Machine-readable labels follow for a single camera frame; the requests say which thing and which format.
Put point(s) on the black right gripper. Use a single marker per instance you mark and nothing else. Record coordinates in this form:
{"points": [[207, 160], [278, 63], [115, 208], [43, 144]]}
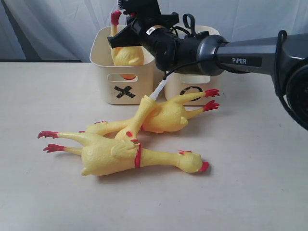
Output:
{"points": [[143, 29]]}

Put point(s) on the headless yellow rubber chicken body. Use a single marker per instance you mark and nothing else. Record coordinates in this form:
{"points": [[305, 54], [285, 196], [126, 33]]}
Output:
{"points": [[124, 56]]}

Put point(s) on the severed chicken head with tube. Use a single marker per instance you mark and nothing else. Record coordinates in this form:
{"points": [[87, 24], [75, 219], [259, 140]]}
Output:
{"points": [[146, 106]]}

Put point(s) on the whole yellow rubber chicken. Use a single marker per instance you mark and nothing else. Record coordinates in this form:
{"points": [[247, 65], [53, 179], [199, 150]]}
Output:
{"points": [[104, 156]]}

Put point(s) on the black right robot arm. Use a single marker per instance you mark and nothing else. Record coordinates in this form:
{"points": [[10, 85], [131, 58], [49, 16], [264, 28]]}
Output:
{"points": [[284, 57]]}

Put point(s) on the cream bin marked X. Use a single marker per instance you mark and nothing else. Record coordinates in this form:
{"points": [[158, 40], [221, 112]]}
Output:
{"points": [[120, 84]]}

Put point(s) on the cream bin marked O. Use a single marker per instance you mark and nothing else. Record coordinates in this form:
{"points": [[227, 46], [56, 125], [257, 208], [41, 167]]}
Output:
{"points": [[179, 84]]}

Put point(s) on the yellow rubber chicken by bins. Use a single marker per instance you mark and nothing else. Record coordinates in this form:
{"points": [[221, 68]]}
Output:
{"points": [[169, 116]]}

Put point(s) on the white backdrop curtain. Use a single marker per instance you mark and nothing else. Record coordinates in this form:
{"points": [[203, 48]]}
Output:
{"points": [[65, 29]]}

